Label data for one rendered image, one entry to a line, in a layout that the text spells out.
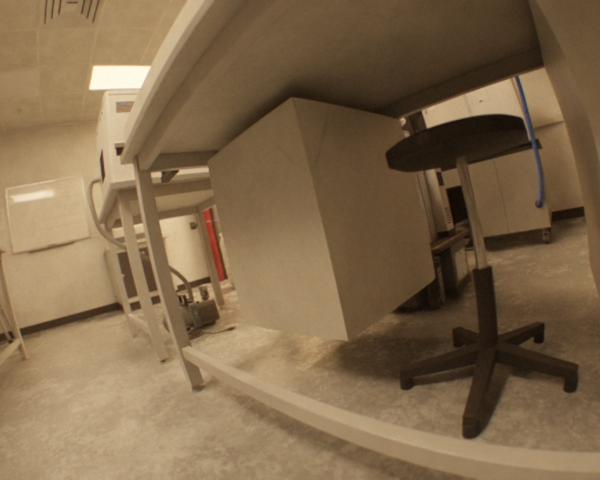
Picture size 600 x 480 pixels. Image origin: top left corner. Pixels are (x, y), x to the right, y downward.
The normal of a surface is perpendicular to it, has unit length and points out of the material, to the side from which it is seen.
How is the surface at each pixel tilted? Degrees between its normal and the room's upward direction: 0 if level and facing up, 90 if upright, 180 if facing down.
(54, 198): 90
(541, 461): 0
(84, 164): 90
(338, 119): 90
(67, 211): 90
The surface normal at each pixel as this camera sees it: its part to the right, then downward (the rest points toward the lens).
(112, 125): 0.65, -0.13
